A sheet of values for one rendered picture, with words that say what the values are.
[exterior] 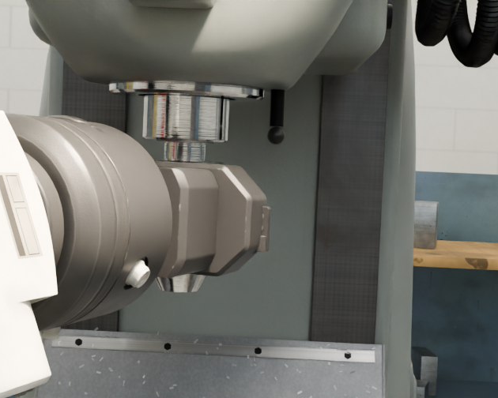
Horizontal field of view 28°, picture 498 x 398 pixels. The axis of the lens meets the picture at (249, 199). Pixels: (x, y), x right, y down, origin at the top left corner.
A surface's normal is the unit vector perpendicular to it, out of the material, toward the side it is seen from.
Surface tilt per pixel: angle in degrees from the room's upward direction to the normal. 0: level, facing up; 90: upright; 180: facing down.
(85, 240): 95
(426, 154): 90
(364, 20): 90
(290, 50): 130
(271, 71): 147
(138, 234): 92
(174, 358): 64
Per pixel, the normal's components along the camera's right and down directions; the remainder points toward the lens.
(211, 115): 0.63, 0.07
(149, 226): 0.94, 0.04
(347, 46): -0.05, 0.74
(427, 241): -0.23, 0.04
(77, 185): 0.36, -0.25
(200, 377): 0.00, -0.40
